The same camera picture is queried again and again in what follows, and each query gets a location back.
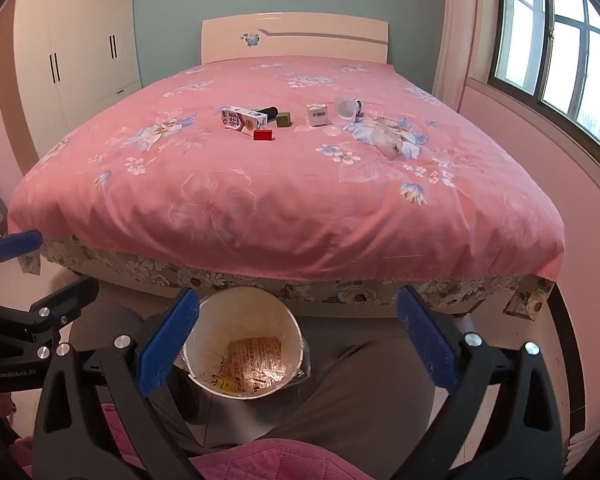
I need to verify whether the white paper trash bin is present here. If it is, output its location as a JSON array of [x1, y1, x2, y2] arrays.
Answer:
[[180, 287, 312, 401]]

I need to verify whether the beige floral mattress cover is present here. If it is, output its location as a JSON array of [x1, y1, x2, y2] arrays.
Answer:
[[22, 237, 554, 322]]

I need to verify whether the pink floral bedsheet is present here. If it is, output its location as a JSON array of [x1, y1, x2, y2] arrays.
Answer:
[[7, 55, 566, 284]]

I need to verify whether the person's pink quilted jacket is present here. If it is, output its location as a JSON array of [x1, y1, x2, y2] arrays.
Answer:
[[94, 400, 368, 480]]

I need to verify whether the dark framed window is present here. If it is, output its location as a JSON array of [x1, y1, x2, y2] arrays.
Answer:
[[487, 0, 600, 167]]

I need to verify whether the cream bed headboard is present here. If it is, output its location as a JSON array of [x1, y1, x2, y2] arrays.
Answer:
[[200, 12, 391, 66]]

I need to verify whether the orange printed snack wrapper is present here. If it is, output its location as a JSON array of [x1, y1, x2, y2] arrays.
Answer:
[[226, 337, 287, 394]]

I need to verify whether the pink curtain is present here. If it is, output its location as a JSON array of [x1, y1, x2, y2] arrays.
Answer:
[[432, 0, 504, 114]]

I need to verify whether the small white box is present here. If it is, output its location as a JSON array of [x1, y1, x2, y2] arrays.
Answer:
[[306, 103, 330, 128]]

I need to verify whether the white yogurt cup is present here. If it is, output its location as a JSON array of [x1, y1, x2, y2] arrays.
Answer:
[[335, 97, 364, 122]]

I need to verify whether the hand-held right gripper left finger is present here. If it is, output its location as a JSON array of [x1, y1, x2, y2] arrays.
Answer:
[[32, 287, 201, 480]]

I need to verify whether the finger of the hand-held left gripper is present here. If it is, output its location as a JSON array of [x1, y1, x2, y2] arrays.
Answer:
[[0, 229, 44, 282], [0, 279, 100, 347]]

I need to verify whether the white wardrobe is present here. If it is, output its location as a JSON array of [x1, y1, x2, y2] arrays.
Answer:
[[14, 0, 144, 161]]

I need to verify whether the crushed clear plastic bottle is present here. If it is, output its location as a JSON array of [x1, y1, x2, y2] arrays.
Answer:
[[364, 117, 407, 161]]

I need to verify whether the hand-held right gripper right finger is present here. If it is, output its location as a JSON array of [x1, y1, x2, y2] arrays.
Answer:
[[396, 285, 567, 480]]

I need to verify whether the white milk carton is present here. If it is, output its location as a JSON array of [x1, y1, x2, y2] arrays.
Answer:
[[220, 105, 269, 136]]

